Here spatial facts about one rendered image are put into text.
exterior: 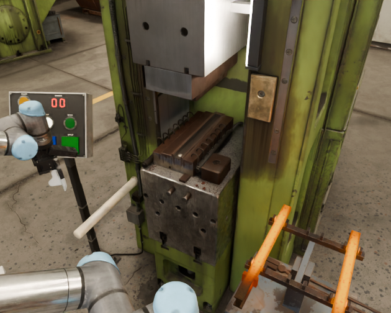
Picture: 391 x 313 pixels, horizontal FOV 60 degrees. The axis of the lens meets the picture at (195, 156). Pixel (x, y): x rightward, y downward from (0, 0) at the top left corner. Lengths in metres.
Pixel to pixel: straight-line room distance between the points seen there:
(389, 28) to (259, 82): 5.30
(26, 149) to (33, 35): 5.03
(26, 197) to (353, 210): 2.53
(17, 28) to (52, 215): 3.78
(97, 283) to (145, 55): 0.84
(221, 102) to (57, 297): 1.32
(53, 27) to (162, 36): 5.46
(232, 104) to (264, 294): 0.91
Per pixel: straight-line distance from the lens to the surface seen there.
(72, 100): 1.54
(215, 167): 1.36
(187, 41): 1.15
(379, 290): 2.39
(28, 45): 6.12
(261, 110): 1.26
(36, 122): 1.28
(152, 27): 1.21
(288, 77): 1.21
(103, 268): 0.69
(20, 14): 5.98
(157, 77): 1.26
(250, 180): 1.48
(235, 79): 1.67
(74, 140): 1.53
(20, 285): 0.64
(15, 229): 2.76
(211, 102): 1.78
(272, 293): 1.36
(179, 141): 1.50
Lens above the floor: 1.81
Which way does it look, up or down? 36 degrees down
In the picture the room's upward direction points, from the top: 1 degrees counter-clockwise
